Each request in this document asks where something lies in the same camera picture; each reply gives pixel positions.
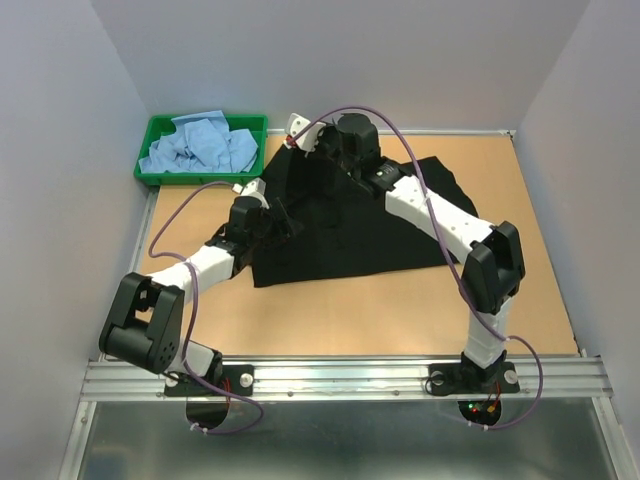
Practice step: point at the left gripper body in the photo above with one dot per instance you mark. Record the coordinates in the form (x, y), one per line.
(265, 224)

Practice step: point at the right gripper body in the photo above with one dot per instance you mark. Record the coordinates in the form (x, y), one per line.
(333, 144)

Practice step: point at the black long sleeve shirt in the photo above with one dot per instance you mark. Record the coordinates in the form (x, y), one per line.
(345, 233)

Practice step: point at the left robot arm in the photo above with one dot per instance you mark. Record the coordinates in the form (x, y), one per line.
(143, 325)

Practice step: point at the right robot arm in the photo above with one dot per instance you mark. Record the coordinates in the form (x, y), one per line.
(486, 259)

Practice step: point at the light blue shirt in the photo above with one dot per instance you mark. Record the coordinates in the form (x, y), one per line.
(202, 143)

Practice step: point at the green plastic bin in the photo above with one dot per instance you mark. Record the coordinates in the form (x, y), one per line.
(161, 124)

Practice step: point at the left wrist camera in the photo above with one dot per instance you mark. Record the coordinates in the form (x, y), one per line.
(254, 188)

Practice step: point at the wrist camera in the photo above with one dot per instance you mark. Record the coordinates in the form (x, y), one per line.
(254, 188)
(301, 133)

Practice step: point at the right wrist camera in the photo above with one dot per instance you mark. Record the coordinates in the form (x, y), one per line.
(301, 133)

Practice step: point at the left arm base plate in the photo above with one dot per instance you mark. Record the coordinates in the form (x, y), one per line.
(237, 379)

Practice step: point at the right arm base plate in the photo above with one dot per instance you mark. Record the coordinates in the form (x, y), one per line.
(445, 379)

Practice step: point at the aluminium mounting rail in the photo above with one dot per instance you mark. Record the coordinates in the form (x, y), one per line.
(351, 418)

